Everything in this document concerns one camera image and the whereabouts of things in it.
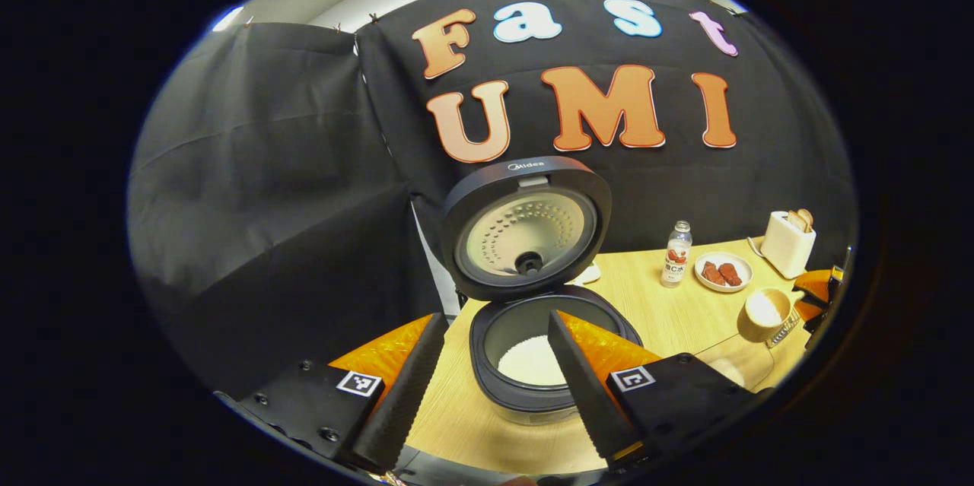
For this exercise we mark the toast bread slice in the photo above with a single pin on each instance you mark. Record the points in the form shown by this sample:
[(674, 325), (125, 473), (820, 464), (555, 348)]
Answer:
[(806, 217), (795, 222)]

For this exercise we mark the white toaster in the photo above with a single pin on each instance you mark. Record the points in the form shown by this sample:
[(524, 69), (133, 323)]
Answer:
[(786, 250)]

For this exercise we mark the wooden cup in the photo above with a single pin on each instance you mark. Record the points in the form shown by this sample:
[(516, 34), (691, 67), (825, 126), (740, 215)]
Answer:
[(749, 330)]

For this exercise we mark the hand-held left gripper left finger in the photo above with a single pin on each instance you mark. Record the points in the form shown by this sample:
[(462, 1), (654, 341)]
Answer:
[(399, 402)]

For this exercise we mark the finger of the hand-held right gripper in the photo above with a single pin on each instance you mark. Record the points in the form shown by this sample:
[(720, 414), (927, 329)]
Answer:
[(814, 292)]

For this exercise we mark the small white divided dish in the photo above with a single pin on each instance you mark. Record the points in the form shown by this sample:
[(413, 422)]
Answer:
[(590, 274)]

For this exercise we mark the rectangular ceiling light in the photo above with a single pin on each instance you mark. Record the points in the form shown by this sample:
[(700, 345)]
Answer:
[(228, 18)]

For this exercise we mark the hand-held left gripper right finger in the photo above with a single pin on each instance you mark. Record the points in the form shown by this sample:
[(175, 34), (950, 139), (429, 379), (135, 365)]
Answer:
[(586, 395)]

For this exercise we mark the small clear drink bottle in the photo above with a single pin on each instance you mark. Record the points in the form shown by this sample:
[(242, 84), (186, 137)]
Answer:
[(676, 258)]

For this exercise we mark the red meat piece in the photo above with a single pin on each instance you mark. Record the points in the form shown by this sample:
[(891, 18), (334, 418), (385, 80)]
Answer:
[(713, 274), (730, 274)]

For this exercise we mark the dark grey rice cooker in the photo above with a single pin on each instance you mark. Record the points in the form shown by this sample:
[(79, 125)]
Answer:
[(525, 242)]

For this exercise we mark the white round plate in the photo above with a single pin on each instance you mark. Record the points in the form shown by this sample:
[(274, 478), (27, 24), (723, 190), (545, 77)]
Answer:
[(723, 289)]

